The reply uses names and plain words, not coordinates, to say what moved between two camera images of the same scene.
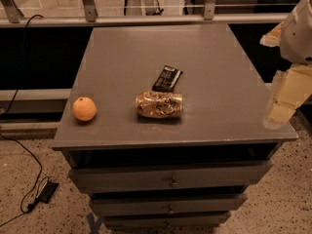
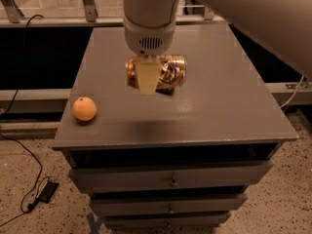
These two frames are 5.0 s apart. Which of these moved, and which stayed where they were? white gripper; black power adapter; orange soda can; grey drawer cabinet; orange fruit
Moved: orange soda can; white gripper
Stayed: black power adapter; orange fruit; grey drawer cabinet
